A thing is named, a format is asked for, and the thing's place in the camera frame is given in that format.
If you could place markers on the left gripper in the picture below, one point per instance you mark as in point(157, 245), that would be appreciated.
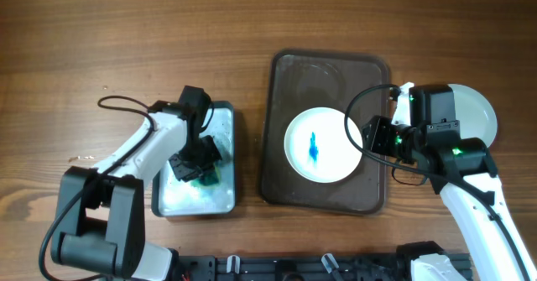
point(185, 173)

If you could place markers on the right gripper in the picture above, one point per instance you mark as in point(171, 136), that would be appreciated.
point(377, 141)

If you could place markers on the white plate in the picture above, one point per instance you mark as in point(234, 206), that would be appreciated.
point(319, 145)
point(475, 113)

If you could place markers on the green and yellow sponge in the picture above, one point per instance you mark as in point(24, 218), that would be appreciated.
point(209, 178)

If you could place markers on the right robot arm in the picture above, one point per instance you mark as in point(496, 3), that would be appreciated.
point(463, 173)

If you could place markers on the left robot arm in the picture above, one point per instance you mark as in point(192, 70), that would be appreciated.
point(99, 223)

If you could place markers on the black tray with water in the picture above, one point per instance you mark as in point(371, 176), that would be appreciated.
point(172, 197)

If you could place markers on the brown plastic serving tray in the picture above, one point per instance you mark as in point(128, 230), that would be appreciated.
point(299, 80)

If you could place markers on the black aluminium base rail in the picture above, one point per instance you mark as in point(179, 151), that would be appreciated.
point(361, 267)

